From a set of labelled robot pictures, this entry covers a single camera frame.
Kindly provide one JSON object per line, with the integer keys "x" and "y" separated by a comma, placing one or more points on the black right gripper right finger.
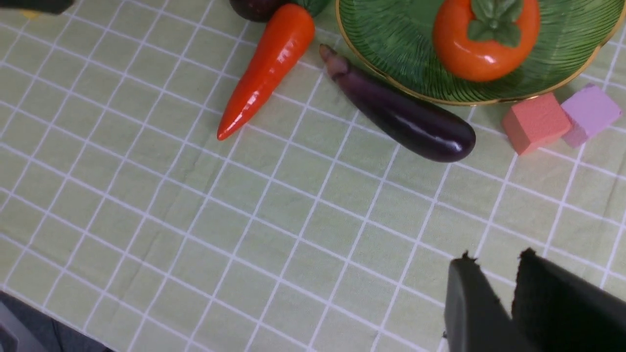
{"x": 557, "y": 311}

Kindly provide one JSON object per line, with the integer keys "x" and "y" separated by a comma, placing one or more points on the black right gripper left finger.
{"x": 475, "y": 319}

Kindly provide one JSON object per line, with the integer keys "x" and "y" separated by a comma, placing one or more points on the purple toy eggplant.
{"x": 421, "y": 127}

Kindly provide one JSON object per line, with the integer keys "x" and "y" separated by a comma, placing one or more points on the orange toy persimmon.
{"x": 484, "y": 40}

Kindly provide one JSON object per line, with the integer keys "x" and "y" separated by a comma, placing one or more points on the orange toy carrot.
{"x": 285, "y": 39}

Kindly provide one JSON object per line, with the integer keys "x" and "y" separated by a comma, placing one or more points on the dark purple toy mangosteen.
{"x": 256, "y": 10}

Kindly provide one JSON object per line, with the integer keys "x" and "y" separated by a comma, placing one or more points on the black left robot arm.
{"x": 55, "y": 7}

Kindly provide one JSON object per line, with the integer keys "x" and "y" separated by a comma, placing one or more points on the orange foam cube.
{"x": 535, "y": 123}

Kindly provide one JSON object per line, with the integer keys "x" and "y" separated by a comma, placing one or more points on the pink foam cube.
{"x": 590, "y": 110}

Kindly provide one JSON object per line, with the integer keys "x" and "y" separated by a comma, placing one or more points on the green glass leaf plate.
{"x": 393, "y": 39}

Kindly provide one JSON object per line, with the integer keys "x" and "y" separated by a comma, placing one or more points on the green checkered tablecloth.
{"x": 310, "y": 230}

